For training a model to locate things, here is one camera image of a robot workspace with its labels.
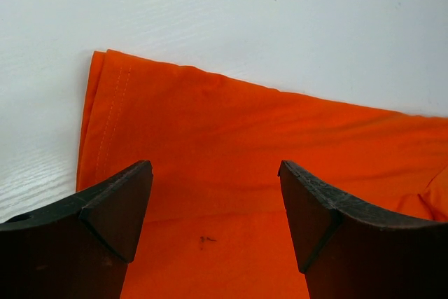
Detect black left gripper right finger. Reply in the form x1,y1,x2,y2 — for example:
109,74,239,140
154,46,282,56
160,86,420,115
278,160,447,298

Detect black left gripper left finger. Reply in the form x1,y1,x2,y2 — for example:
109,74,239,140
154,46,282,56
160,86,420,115
1,161,153,298

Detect orange t shirt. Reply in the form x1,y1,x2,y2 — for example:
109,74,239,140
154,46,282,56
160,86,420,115
76,50,447,298

